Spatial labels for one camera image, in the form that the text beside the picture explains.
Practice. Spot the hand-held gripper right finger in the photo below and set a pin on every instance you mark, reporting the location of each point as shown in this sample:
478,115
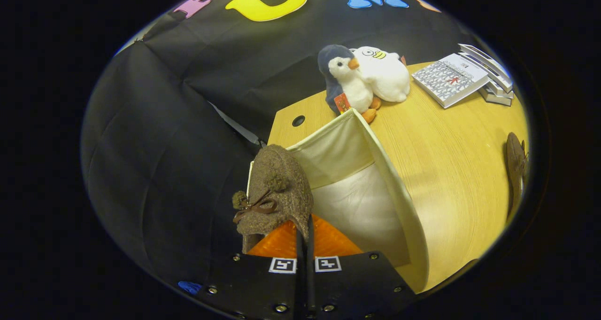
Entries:
357,287

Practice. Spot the navy white penguin plush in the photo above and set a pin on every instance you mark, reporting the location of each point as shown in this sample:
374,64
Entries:
345,82

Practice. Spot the blue object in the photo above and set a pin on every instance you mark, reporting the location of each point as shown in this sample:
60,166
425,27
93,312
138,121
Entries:
189,287

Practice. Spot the black backdrop cloth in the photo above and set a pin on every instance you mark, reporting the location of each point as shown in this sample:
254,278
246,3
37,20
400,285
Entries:
155,146

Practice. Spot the thin white book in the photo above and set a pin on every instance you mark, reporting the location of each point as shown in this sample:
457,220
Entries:
500,93

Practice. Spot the grey patterned book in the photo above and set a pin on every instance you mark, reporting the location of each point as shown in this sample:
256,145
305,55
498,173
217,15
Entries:
446,80

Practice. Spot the white duck plush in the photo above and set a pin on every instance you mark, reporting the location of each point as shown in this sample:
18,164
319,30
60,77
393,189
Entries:
387,78

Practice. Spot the white book dark cover picture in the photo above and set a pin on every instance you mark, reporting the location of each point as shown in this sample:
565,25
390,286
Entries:
488,59

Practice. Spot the white book blue cover picture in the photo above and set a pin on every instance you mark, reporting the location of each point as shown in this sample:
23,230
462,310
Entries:
497,80

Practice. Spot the brown fuzzy shoe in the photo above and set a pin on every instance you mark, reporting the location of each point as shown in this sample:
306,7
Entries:
281,179
515,169

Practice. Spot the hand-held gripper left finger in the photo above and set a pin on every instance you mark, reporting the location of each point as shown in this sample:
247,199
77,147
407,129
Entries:
253,287

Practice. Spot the cream fabric storage box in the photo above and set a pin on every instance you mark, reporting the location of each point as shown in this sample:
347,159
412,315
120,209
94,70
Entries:
357,202

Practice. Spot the dark grey book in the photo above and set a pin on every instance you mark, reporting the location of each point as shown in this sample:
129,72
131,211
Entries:
493,100

